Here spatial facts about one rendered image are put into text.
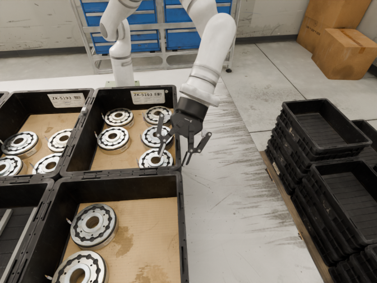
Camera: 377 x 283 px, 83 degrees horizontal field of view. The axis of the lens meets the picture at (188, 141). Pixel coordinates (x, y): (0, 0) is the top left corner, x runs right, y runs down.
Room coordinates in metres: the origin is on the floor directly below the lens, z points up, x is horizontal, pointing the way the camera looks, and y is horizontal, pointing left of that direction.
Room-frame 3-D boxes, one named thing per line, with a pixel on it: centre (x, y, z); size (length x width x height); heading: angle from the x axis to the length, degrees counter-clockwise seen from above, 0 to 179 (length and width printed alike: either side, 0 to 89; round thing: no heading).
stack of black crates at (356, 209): (0.50, -0.81, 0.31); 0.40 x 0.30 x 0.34; 8
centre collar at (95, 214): (0.21, 0.22, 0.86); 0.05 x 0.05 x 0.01
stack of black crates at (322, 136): (0.90, -0.75, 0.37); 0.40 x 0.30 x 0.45; 8
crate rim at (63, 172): (0.50, 0.18, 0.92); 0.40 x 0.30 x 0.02; 4
